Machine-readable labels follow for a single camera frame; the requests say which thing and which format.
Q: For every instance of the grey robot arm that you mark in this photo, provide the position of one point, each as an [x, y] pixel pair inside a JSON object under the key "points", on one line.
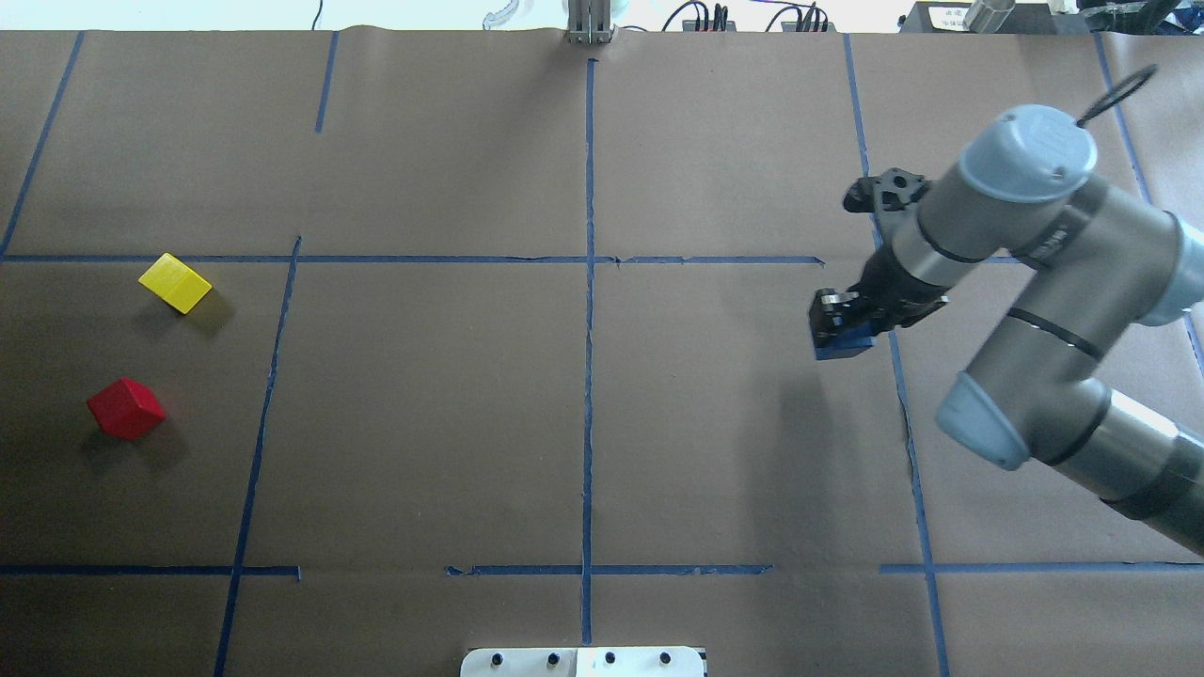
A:
{"points": [[1102, 261]]}

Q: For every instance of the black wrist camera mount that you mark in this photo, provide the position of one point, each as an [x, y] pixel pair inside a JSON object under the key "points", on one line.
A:
{"points": [[887, 197]]}

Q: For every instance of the yellow wooden cube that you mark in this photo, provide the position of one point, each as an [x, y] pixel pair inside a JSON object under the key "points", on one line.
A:
{"points": [[174, 282]]}

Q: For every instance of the black power strip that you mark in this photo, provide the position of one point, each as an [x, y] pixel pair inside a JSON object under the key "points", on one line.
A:
{"points": [[706, 18]]}

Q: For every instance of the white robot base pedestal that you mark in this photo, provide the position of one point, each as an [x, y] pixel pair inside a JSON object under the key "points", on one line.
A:
{"points": [[586, 661]]}

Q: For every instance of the aluminium frame post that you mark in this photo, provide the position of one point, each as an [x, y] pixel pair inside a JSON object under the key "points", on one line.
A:
{"points": [[589, 21]]}

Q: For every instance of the red wooden cube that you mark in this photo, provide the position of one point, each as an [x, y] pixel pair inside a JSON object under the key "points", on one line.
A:
{"points": [[126, 409]]}

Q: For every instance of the blue wooden cube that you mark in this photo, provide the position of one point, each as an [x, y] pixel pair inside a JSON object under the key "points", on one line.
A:
{"points": [[852, 342]]}

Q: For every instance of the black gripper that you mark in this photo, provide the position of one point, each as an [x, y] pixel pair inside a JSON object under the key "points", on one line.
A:
{"points": [[887, 291]]}

